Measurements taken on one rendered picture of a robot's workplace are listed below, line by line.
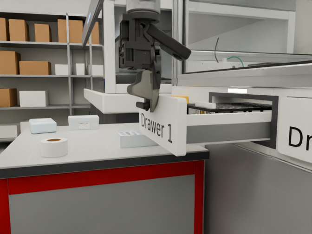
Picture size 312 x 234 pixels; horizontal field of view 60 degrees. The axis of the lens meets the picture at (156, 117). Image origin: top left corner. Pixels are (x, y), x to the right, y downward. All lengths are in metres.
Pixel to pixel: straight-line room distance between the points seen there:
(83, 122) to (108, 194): 0.49
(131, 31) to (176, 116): 0.21
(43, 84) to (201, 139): 4.42
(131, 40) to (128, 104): 0.86
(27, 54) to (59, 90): 0.74
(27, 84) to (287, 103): 4.58
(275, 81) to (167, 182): 0.41
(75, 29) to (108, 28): 3.00
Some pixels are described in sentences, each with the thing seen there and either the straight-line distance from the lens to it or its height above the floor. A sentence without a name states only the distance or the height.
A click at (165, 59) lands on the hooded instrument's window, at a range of 1.51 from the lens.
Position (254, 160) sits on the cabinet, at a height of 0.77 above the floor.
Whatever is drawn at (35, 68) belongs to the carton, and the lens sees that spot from 4.48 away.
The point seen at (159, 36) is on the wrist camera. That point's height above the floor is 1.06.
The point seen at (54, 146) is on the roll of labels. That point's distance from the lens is 0.77.
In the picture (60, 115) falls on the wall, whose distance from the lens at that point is 4.86.
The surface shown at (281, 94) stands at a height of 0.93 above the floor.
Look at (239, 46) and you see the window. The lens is 0.76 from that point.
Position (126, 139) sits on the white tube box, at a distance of 0.83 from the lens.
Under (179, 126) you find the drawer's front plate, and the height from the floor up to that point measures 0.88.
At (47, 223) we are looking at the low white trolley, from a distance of 0.80.
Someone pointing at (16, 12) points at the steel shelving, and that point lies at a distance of 4.52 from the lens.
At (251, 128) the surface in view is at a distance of 0.60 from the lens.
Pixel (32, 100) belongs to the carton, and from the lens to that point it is 4.42.
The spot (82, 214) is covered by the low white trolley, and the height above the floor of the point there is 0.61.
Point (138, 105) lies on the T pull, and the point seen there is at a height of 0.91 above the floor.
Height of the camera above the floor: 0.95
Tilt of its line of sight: 7 degrees down
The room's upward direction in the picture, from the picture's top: straight up
